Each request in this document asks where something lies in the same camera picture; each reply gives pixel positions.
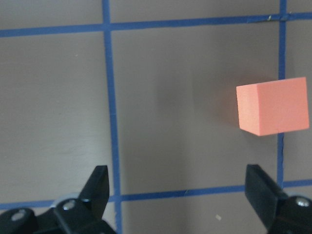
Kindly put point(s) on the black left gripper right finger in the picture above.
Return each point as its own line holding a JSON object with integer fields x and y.
{"x": 279, "y": 212}

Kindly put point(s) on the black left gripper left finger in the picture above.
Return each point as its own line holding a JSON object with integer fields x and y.
{"x": 83, "y": 215}

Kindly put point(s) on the orange foam block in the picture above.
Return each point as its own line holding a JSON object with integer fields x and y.
{"x": 273, "y": 107}

